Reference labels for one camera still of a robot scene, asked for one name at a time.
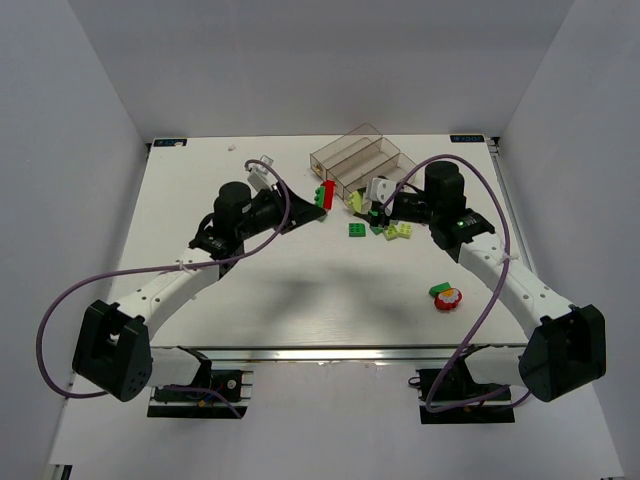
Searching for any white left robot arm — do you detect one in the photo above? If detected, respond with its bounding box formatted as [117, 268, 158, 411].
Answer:
[72, 182, 326, 402]

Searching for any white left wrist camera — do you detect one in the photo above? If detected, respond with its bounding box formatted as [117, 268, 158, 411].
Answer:
[245, 155, 274, 192]

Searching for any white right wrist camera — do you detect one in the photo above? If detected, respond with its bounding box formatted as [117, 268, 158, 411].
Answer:
[364, 177, 397, 216]

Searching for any red yellow green lego stack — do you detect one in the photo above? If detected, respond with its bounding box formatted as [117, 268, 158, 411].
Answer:
[314, 180, 336, 210]

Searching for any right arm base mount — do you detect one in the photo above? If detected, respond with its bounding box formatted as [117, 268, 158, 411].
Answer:
[407, 369, 515, 425]

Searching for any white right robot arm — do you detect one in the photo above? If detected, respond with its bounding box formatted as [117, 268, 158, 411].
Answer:
[365, 154, 607, 403]

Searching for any clear three-compartment organizer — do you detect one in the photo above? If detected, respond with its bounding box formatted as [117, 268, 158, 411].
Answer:
[310, 123, 415, 203]

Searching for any green brick by flower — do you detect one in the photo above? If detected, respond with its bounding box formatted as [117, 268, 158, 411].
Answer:
[429, 282, 451, 298]

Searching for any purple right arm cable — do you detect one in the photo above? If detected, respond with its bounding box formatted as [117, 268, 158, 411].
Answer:
[379, 154, 534, 414]

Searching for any lime lego brick lower right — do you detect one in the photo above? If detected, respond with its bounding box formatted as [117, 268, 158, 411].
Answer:
[396, 223, 413, 239]

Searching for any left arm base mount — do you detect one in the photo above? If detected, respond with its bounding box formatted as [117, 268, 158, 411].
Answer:
[147, 369, 254, 420]

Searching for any green flat lego brick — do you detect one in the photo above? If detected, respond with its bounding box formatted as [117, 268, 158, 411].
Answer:
[348, 223, 366, 238]

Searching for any red flower toy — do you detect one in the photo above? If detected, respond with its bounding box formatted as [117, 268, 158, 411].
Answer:
[434, 288, 462, 311]

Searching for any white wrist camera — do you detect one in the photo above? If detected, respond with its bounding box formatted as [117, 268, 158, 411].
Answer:
[245, 155, 274, 192]
[364, 177, 397, 216]

